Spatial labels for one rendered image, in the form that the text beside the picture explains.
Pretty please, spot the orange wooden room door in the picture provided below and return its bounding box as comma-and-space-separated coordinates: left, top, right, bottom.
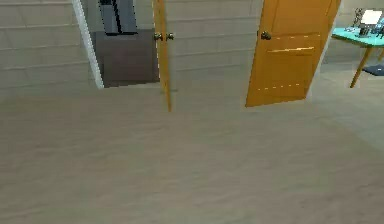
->
245, 0, 342, 108
152, 0, 173, 113

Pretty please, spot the turquoise table with wooden legs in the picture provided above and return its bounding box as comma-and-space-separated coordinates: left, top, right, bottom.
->
331, 26, 384, 89

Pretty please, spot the dark blue floor cushion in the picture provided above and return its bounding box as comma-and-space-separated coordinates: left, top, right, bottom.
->
362, 64, 384, 77

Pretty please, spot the small grey figurine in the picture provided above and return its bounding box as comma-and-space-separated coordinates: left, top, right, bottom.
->
352, 8, 364, 28

